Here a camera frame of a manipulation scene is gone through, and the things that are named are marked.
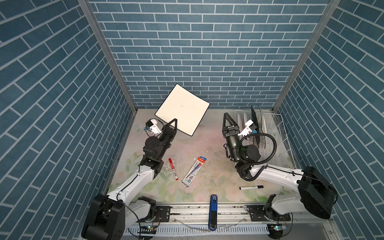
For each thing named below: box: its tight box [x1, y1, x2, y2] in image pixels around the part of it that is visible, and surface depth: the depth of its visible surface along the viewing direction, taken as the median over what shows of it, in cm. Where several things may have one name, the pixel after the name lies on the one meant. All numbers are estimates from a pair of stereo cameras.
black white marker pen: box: [239, 185, 264, 190], surface depth 84 cm
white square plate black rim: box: [154, 83, 211, 137], surface depth 79 cm
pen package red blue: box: [181, 156, 207, 187], surface depth 88 cm
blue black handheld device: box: [208, 194, 218, 231], surface depth 74 cm
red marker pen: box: [168, 158, 179, 181], surface depth 90 cm
